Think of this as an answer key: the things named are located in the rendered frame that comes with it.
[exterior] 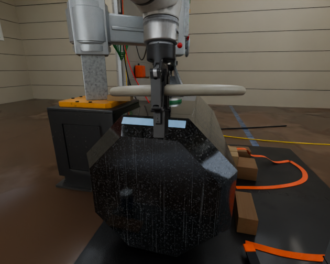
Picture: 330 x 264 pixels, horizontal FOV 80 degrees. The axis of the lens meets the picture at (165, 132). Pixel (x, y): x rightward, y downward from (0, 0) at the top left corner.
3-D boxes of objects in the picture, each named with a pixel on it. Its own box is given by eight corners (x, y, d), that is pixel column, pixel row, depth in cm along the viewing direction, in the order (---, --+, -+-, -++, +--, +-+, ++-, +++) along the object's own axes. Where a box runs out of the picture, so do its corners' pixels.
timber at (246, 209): (255, 235, 126) (259, 220, 122) (236, 232, 129) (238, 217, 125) (249, 206, 154) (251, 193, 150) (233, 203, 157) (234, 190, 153)
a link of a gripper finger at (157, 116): (161, 105, 50) (158, 105, 47) (161, 124, 51) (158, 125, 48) (156, 105, 51) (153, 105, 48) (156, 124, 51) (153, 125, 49)
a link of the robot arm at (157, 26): (181, 26, 53) (180, 50, 54) (149, 29, 55) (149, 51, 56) (176, 12, 44) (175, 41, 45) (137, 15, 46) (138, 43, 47)
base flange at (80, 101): (56, 106, 164) (55, 100, 163) (89, 98, 210) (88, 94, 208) (109, 108, 154) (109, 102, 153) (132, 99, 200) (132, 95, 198)
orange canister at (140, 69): (132, 79, 432) (132, 63, 422) (140, 78, 478) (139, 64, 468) (142, 79, 428) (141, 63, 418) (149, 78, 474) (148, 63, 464)
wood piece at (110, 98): (107, 100, 167) (107, 95, 165) (111, 99, 177) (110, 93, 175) (130, 100, 165) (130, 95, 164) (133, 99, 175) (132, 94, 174)
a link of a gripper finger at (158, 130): (165, 111, 51) (164, 111, 50) (165, 137, 52) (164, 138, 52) (154, 111, 52) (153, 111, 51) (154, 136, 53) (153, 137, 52)
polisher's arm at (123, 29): (68, 41, 145) (63, 2, 138) (70, 45, 176) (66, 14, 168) (161, 45, 173) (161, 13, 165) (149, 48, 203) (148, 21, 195)
